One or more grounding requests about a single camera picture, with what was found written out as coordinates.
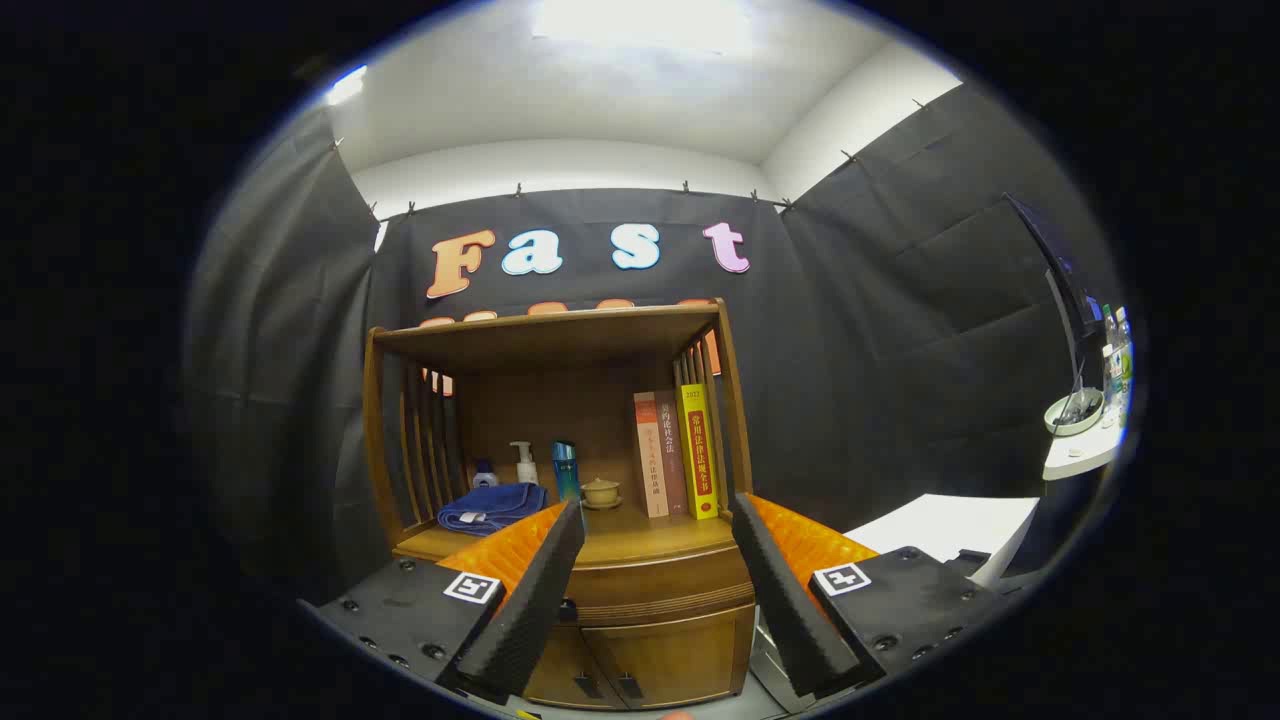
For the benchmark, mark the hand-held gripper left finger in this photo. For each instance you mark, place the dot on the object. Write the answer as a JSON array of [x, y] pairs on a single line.
[[530, 600]]

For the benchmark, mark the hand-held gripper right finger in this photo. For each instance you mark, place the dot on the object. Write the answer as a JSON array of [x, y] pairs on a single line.
[[785, 610]]

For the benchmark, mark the black drawer knob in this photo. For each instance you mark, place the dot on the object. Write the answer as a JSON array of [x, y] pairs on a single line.
[[568, 609]]

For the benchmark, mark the wooden drawer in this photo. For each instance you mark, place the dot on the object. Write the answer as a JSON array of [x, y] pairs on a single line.
[[660, 585]]

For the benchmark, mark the wooden cabinet door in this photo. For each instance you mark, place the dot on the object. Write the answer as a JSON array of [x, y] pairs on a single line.
[[690, 655], [560, 670]]

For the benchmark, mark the wooden countertop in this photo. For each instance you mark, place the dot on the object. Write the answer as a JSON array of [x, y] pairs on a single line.
[[640, 535]]

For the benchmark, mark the wooden cabinet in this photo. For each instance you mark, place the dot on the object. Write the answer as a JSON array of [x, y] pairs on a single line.
[[540, 350]]

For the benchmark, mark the gray ribbed case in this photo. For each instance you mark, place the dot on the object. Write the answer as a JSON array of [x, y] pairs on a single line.
[[772, 665]]

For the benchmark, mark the blue folded towel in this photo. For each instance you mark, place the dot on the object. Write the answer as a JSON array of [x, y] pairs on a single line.
[[490, 505]]

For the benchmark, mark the white pump bottle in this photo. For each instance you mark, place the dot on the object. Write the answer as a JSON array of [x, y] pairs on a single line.
[[526, 472]]

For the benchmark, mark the beige lidded teacup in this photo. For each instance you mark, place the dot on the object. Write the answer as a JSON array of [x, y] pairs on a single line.
[[601, 492]]

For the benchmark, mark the small white blue-capped bottle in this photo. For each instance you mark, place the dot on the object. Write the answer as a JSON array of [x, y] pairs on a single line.
[[485, 478]]

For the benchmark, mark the blue glass bottle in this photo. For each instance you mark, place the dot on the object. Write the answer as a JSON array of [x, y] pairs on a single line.
[[566, 475]]

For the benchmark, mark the white table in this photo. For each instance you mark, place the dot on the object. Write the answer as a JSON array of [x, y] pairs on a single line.
[[940, 525]]

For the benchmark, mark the yellow book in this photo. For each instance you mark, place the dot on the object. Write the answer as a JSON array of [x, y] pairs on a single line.
[[697, 450]]

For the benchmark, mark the beige book with orange band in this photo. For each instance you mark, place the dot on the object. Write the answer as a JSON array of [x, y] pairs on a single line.
[[650, 460]]

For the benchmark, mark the small black box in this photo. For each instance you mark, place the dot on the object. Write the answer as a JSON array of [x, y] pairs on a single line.
[[970, 560]]

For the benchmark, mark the brown book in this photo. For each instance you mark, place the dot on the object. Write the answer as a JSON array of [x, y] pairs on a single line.
[[672, 450]]

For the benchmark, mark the white shelf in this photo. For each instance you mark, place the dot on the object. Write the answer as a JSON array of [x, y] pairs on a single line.
[[1080, 455]]

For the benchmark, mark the clear plastic water bottle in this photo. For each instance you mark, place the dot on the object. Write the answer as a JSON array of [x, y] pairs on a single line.
[[1109, 350], [1124, 355]]

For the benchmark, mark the black monitor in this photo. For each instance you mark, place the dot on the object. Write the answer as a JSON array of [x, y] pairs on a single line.
[[1060, 270]]

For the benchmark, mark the ceiling light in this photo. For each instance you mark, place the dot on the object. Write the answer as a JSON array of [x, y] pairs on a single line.
[[346, 85]]

